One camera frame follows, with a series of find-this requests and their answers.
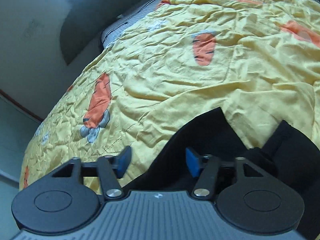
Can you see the black pants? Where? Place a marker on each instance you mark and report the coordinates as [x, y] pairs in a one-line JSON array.
[[288, 155]]

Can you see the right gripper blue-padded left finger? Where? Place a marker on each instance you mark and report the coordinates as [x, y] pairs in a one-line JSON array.
[[110, 169]]

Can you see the grey padded headboard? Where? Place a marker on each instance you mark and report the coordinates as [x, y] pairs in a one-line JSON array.
[[86, 19]]

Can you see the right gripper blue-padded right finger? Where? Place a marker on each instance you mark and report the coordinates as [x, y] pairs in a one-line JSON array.
[[205, 168]]

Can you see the yellow carrot-print bedspread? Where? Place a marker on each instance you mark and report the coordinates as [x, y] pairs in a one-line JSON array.
[[258, 60]]

